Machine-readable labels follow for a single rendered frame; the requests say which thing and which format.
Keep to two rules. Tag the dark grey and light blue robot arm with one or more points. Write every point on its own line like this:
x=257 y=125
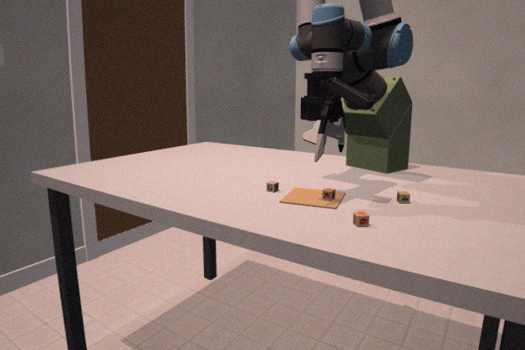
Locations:
x=386 y=45

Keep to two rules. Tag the tan flat mat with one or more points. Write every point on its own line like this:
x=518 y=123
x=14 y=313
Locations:
x=311 y=197

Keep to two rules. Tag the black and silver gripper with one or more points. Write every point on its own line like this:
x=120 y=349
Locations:
x=322 y=105

